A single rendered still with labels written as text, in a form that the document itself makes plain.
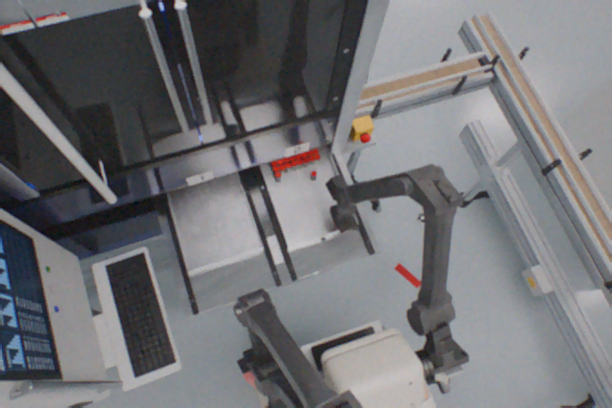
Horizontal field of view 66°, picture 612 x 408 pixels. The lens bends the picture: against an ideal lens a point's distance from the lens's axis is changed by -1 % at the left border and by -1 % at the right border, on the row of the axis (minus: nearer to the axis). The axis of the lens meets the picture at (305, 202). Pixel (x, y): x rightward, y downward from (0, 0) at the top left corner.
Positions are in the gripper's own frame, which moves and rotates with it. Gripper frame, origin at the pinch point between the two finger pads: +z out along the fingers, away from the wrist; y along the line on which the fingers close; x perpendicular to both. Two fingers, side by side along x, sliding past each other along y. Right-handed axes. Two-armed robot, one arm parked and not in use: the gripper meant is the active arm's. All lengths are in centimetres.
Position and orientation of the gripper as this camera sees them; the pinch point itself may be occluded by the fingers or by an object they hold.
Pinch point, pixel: (341, 227)
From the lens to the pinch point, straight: 167.2
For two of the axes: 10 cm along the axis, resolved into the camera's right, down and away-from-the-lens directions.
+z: -0.3, 4.4, 9.0
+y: -3.3, -8.5, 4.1
